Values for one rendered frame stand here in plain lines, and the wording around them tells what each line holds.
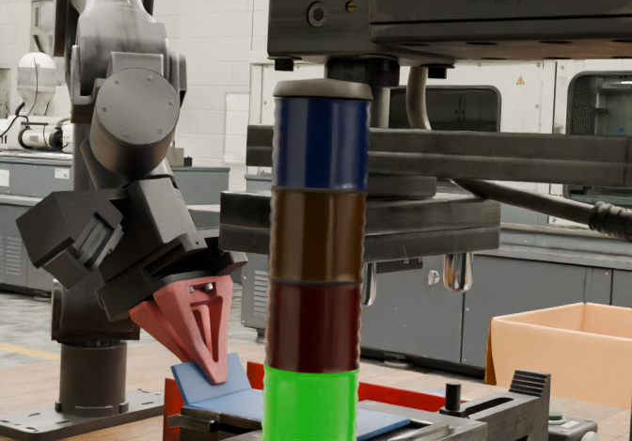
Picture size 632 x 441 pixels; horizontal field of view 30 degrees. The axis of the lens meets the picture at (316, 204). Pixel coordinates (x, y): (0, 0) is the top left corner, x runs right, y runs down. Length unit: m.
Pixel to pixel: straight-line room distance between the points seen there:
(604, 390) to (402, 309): 3.25
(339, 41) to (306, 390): 0.31
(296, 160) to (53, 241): 0.38
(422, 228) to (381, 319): 5.57
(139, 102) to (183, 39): 9.32
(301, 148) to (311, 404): 0.10
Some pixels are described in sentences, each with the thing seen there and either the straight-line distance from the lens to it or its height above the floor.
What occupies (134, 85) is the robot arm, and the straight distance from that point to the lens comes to 0.81.
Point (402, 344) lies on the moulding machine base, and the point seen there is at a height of 0.14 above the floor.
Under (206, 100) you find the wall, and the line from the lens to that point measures 9.89.
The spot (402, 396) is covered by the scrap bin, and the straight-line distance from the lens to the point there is 1.05.
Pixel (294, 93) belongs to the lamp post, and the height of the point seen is 1.19.
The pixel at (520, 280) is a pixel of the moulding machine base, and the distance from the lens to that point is 5.82.
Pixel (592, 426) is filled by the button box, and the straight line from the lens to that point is 1.11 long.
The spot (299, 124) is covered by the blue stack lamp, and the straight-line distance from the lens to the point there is 0.44.
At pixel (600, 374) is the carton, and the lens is 3.05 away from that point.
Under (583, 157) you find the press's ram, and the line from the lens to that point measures 0.63.
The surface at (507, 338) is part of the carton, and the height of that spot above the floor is 0.68.
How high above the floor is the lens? 1.17
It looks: 3 degrees down
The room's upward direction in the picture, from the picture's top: 2 degrees clockwise
